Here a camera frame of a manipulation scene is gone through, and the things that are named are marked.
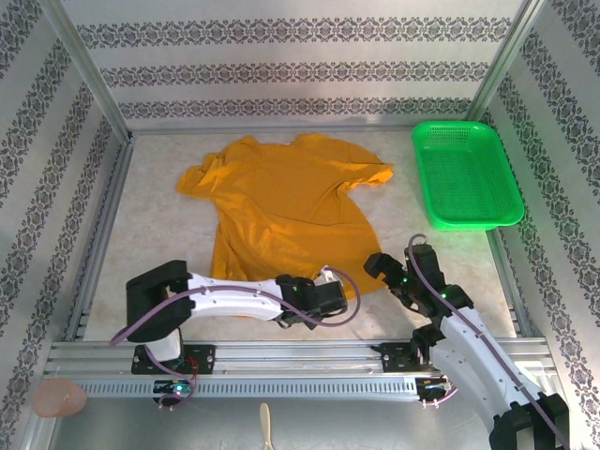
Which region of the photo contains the yellow t-shirt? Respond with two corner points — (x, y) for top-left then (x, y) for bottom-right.
(175, 133), (395, 321)

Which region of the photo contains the small circuit board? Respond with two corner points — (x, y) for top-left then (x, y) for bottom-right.
(153, 380), (196, 398)
(419, 374), (454, 399)

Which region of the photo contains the green plastic mesh basket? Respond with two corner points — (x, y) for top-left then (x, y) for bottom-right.
(411, 120), (525, 232)

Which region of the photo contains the cream wooden spoon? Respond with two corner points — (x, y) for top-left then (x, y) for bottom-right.
(259, 401), (274, 450)

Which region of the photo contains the translucent pink cup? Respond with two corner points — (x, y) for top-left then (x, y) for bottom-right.
(32, 378), (89, 418)

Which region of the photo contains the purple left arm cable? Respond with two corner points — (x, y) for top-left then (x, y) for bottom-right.
(110, 265), (362, 347)

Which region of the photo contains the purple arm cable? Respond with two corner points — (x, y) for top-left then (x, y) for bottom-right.
(110, 265), (362, 347)
(406, 232), (571, 450)

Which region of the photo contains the long aluminium mounting rail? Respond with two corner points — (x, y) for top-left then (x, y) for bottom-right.
(44, 337), (550, 377)

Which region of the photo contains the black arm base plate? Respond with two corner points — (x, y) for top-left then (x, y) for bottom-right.
(130, 344), (217, 376)
(379, 341), (468, 374)

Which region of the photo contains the slotted grey cable duct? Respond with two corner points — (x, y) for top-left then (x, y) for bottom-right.
(86, 377), (418, 399)

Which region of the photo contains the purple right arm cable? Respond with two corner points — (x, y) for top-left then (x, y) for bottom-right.
(406, 232), (571, 450)

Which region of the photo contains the short purple base cable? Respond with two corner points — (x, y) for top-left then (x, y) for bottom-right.
(142, 346), (201, 410)
(420, 374), (458, 409)

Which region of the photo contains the aluminium frame bar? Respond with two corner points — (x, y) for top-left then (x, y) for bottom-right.
(128, 124), (473, 137)

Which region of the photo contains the aluminium frame post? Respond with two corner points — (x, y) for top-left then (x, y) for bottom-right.
(37, 0), (137, 140)
(463, 0), (549, 126)

